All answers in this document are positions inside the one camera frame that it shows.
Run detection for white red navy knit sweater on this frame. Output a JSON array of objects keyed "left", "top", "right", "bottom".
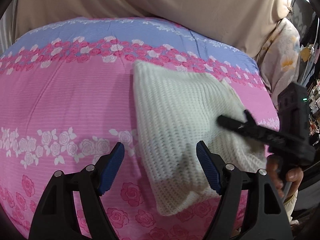
[{"left": 133, "top": 61, "right": 266, "bottom": 216}]

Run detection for person's right hand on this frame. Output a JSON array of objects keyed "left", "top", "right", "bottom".
[{"left": 266, "top": 154, "right": 304, "bottom": 200}]

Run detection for floral cream pillow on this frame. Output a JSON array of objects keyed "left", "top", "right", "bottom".
[{"left": 255, "top": 18, "right": 300, "bottom": 108}]

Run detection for beige curtain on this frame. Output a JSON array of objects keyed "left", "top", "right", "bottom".
[{"left": 15, "top": 0, "right": 291, "bottom": 57}]

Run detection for cluttered shelf items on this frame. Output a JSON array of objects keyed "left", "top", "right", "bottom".
[{"left": 290, "top": 0, "right": 320, "bottom": 140}]

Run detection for pink blue floral bed sheet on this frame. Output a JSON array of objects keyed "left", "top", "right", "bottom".
[{"left": 1, "top": 18, "right": 279, "bottom": 239}]

